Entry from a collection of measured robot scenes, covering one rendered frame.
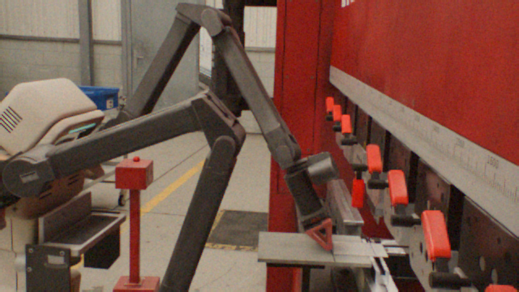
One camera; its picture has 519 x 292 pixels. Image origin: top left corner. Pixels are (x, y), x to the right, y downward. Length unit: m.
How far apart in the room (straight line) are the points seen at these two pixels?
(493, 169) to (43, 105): 0.95
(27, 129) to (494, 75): 0.98
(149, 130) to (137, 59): 7.87
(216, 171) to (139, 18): 7.93
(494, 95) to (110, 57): 8.65
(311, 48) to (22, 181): 1.33
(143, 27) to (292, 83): 6.79
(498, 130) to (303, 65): 1.63
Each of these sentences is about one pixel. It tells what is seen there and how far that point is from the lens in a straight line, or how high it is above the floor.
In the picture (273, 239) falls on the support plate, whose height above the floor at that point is 1.00.
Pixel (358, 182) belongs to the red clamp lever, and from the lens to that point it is 1.24.
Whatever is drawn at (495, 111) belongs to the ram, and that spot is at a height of 1.44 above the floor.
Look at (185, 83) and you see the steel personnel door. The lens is 8.72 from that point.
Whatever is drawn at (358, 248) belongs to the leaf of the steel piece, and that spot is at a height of 1.00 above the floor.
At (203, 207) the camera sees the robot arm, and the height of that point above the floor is 1.18.
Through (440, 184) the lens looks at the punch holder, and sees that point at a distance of 0.79.
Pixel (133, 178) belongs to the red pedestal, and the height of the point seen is 0.74.
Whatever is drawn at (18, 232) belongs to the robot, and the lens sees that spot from 1.44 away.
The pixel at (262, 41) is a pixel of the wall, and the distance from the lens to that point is 8.43.
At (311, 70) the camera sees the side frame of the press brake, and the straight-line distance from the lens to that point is 2.21.
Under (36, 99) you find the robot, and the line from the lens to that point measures 1.32.
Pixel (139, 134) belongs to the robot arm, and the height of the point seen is 1.32.
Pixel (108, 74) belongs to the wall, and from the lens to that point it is 9.19.
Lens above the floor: 1.52
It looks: 11 degrees down
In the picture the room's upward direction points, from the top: 2 degrees clockwise
